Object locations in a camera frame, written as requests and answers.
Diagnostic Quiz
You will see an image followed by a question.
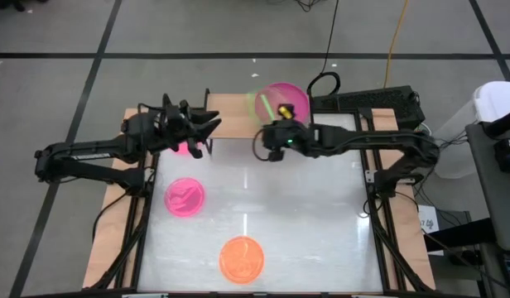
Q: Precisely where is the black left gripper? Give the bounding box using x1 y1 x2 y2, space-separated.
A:
155 100 223 146

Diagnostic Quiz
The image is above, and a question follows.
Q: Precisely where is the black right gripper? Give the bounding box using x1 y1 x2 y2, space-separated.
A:
261 103 318 152

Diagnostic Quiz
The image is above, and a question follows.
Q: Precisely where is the translucent green plate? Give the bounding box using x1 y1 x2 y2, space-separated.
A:
245 88 279 126

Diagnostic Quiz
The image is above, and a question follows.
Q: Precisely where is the large magenta plate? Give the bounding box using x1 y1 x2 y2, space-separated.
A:
253 81 311 127

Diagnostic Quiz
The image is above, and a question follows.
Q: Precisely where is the small translucent pink plate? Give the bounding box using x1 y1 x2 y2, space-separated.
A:
163 176 207 219
173 140 204 156

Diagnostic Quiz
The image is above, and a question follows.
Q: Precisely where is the translucent orange plate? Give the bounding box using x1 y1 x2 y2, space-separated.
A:
218 235 266 286

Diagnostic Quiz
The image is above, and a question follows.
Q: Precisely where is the white paper note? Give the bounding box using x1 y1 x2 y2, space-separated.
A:
417 204 440 233

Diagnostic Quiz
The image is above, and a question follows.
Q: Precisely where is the black box under desk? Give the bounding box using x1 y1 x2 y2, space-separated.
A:
422 210 498 252

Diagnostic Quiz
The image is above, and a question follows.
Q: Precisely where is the white rounded cover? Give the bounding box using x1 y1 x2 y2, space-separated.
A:
472 80 510 124

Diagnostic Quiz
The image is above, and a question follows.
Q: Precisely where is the grey desk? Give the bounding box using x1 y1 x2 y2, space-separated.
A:
464 119 510 252

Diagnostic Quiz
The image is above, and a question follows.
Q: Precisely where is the black object on floor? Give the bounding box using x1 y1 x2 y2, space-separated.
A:
0 0 49 12

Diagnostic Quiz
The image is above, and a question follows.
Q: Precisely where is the black bar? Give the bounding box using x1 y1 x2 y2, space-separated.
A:
482 106 510 140

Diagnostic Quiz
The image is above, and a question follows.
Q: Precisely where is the black device on desk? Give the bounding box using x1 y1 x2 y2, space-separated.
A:
493 138 510 174

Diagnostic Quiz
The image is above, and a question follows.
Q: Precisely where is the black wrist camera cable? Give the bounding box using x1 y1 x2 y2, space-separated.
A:
252 127 273 162

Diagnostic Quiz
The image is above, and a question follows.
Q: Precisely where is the wooden shelf with black frame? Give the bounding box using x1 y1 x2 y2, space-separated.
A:
200 88 315 156

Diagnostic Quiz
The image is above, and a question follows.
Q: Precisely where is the black metal table frame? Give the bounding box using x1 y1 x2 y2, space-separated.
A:
87 93 434 298

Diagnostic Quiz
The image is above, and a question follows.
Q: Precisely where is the black power cable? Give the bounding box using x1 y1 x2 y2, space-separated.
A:
306 0 342 99

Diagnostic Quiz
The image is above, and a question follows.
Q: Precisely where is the yellow cable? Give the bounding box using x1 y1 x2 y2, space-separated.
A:
382 0 411 89

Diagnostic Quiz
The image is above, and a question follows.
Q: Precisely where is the black arm base cable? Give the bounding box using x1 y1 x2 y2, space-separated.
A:
91 190 131 244

